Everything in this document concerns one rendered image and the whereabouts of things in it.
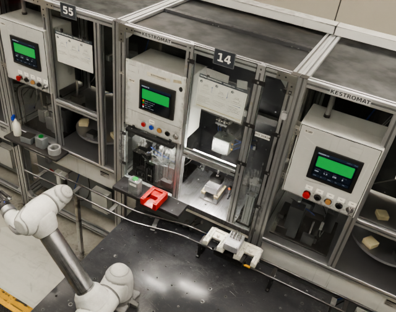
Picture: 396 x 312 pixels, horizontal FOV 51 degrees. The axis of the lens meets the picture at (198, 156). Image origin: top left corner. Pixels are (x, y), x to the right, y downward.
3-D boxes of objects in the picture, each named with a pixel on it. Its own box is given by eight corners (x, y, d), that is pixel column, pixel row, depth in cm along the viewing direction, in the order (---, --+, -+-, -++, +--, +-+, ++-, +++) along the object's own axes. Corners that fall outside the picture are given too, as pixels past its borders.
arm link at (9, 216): (0, 223, 254) (21, 218, 264) (12, 239, 247) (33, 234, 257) (4, 209, 250) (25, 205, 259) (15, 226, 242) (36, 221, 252)
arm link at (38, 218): (125, 306, 228) (99, 338, 212) (106, 305, 238) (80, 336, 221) (51, 189, 205) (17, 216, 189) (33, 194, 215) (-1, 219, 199)
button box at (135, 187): (127, 192, 289) (127, 179, 282) (134, 186, 295) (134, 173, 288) (137, 196, 286) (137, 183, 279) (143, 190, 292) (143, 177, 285)
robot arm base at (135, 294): (128, 320, 236) (129, 314, 233) (97, 302, 243) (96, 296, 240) (146, 296, 250) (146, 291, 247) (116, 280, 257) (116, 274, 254)
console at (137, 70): (122, 125, 273) (122, 59, 247) (146, 108, 295) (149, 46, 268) (177, 147, 260) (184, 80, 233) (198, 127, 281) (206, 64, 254)
